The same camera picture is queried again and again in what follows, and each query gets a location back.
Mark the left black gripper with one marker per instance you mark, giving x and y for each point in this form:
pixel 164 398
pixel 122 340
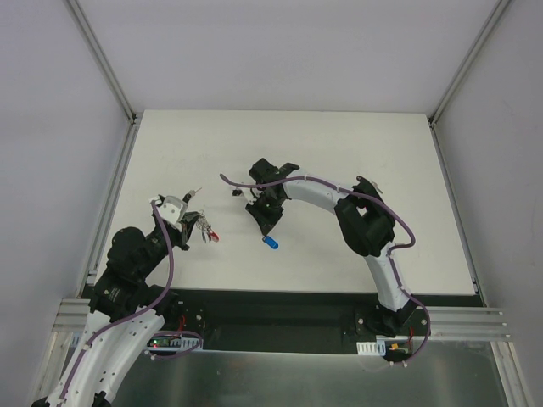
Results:
pixel 185 229

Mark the aluminium frame post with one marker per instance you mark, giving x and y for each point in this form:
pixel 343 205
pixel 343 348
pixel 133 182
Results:
pixel 489 26
pixel 90 38

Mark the right aluminium table rail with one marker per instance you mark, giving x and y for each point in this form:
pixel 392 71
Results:
pixel 460 227

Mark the small silver key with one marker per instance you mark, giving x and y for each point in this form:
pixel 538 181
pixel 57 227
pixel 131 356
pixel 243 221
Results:
pixel 191 194

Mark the black head silver key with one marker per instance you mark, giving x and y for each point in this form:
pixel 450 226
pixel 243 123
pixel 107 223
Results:
pixel 375 185

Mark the aluminium table rail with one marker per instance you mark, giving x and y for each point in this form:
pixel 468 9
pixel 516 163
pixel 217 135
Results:
pixel 460 227
pixel 93 256

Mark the blue head key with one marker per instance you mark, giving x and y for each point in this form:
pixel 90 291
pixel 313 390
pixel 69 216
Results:
pixel 270 242

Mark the right aluminium frame post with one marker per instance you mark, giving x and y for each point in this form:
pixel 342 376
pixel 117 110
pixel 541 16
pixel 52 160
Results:
pixel 489 26

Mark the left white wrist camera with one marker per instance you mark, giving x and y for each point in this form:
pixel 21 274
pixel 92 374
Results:
pixel 170 209

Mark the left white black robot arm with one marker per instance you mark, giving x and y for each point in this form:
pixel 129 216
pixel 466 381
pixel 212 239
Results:
pixel 124 313

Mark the right white cable duct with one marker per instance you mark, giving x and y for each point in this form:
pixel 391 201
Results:
pixel 377 348

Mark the keyring with red tag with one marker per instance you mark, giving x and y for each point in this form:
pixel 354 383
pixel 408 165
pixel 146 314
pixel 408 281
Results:
pixel 206 231

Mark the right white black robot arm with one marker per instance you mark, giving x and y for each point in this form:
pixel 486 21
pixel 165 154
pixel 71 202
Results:
pixel 367 228

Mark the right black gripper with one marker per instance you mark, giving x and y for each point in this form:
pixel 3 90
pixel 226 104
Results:
pixel 263 208

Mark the left aluminium table rail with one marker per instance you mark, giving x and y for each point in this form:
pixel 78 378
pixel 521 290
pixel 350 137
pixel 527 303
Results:
pixel 93 256

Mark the left aluminium frame post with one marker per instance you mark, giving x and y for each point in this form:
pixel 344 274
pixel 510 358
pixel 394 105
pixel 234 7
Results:
pixel 90 38

